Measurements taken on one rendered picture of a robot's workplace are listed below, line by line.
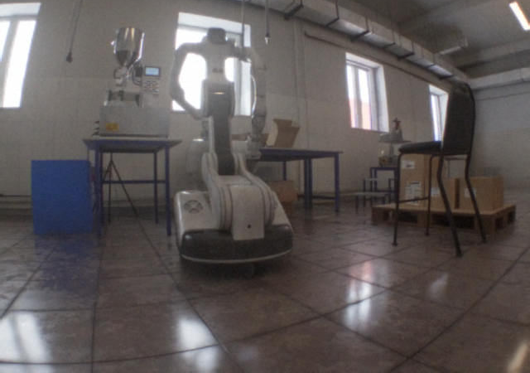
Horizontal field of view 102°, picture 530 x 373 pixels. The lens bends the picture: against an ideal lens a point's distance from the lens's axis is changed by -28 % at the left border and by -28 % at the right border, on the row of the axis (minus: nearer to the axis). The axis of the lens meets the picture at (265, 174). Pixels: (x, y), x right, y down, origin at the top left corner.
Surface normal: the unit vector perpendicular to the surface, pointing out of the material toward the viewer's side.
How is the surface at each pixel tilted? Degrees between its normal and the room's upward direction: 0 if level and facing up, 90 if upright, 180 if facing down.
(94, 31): 90
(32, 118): 90
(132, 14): 90
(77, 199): 90
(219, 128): 77
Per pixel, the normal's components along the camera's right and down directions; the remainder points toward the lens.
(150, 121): 0.48, -0.02
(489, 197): -0.86, 0.00
